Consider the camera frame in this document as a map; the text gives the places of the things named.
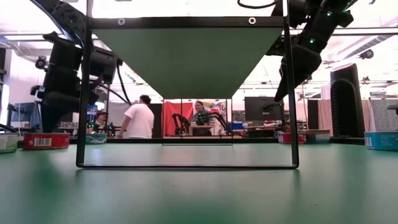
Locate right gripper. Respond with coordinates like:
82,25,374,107
266,27,331,103

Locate teal-label can silver lid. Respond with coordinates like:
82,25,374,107
85,133,108,145
363,131,398,152

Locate green-white-label can silver lid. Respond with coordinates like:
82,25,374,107
0,133,19,154

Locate grey patterned partition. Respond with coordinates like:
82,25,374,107
369,98,398,133

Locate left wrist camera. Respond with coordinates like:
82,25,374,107
90,46,121,85

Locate wooden stand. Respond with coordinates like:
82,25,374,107
188,124,215,137

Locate person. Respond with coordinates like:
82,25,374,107
92,111,110,135
190,100,216,137
116,95,155,139

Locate gold-lid tin can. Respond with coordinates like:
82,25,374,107
305,129,331,144

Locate black cabinet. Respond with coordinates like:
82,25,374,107
307,99,320,130

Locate white sheet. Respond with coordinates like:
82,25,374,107
107,101,131,138

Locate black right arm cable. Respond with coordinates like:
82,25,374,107
237,0,279,9

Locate black partition panel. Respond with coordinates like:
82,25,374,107
149,103,164,139

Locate red cloth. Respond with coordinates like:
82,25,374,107
163,101,194,137

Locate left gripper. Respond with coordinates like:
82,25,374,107
30,30,85,134

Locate blue curtain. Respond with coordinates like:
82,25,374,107
11,101,43,130

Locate wooden shelf black frame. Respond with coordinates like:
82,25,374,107
76,0,300,170

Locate black aluminium rig frame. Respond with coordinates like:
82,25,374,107
17,138,365,146

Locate patterned banner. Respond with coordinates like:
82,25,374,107
203,100,227,125

